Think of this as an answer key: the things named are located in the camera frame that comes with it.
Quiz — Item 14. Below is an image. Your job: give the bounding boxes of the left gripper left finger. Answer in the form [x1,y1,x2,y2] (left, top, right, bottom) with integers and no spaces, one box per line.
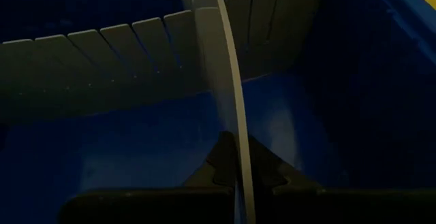
[57,131,238,224]

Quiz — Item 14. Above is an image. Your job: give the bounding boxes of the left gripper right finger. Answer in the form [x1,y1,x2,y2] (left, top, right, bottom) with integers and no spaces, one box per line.
[248,137,436,224]

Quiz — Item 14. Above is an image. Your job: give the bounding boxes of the slotted grey bin divider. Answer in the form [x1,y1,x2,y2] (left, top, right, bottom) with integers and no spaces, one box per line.
[0,0,328,121]

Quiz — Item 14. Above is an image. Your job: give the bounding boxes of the large blue plastic bin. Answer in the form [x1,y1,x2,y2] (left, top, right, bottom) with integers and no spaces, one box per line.
[0,0,436,224]

